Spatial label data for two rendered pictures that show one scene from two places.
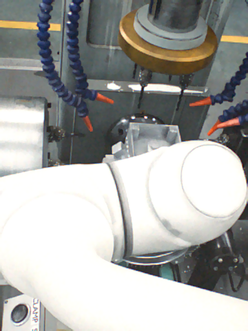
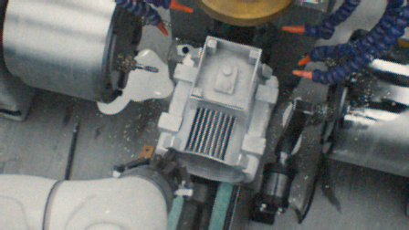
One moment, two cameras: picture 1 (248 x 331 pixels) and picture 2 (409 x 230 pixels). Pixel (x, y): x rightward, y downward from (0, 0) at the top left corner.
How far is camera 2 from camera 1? 51 cm
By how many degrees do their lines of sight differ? 28
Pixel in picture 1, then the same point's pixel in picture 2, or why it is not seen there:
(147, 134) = (228, 49)
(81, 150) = (180, 26)
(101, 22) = not seen: outside the picture
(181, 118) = (290, 23)
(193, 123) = not seen: hidden behind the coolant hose
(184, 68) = (242, 23)
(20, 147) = (81, 48)
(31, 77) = not seen: outside the picture
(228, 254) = (271, 203)
